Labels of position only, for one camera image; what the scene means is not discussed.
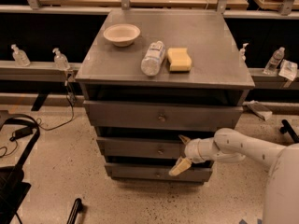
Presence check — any clear pump bottle far left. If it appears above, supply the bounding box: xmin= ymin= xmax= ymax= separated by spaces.
xmin=11 ymin=44 xmax=30 ymax=67

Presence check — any black chair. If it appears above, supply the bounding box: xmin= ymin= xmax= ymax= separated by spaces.
xmin=0 ymin=110 xmax=40 ymax=224

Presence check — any black bar on floor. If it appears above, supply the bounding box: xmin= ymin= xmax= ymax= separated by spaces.
xmin=66 ymin=198 xmax=83 ymax=224

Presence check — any upright clear water bottle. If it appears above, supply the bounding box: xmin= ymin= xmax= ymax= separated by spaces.
xmin=263 ymin=47 xmax=285 ymax=75

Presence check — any black power adapter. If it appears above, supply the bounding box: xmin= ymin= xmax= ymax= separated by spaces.
xmin=10 ymin=127 xmax=33 ymax=141

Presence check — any clear plastic water bottle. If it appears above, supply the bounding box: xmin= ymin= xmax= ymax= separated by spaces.
xmin=141 ymin=41 xmax=165 ymax=77

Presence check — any yellow sponge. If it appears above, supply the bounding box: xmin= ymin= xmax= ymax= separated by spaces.
xmin=167 ymin=48 xmax=192 ymax=72

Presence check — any grey top drawer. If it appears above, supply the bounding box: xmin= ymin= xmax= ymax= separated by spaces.
xmin=83 ymin=101 xmax=243 ymax=132

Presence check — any clear plastic packet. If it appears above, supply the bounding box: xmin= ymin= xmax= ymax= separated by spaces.
xmin=278 ymin=60 xmax=298 ymax=81

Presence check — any grey drawer cabinet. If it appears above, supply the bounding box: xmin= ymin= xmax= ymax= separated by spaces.
xmin=76 ymin=9 xmax=254 ymax=169

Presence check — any clear pump bottle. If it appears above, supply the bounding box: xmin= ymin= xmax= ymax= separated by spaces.
xmin=52 ymin=48 xmax=70 ymax=71
xmin=11 ymin=44 xmax=30 ymax=67
xmin=239 ymin=43 xmax=249 ymax=61

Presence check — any black cable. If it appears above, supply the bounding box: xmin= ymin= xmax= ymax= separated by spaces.
xmin=36 ymin=81 xmax=77 ymax=133

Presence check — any grey bottom drawer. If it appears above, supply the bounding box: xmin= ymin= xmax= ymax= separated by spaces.
xmin=105 ymin=163 xmax=212 ymax=183

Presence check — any white paper bowl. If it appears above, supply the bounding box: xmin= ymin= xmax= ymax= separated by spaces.
xmin=104 ymin=23 xmax=140 ymax=47

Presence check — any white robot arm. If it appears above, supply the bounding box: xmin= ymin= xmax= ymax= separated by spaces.
xmin=169 ymin=128 xmax=299 ymax=224

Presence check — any clear pump bottle right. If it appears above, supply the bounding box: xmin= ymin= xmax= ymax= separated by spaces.
xmin=239 ymin=43 xmax=249 ymax=61

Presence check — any black caster base right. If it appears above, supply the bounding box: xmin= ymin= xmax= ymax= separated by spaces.
xmin=279 ymin=119 xmax=299 ymax=143

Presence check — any grey drawer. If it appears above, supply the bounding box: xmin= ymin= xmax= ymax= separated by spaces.
xmin=83 ymin=101 xmax=243 ymax=132
xmin=105 ymin=163 xmax=212 ymax=183
xmin=97 ymin=137 xmax=185 ymax=159

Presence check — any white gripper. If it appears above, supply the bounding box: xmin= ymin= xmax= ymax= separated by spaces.
xmin=168 ymin=134 xmax=203 ymax=176

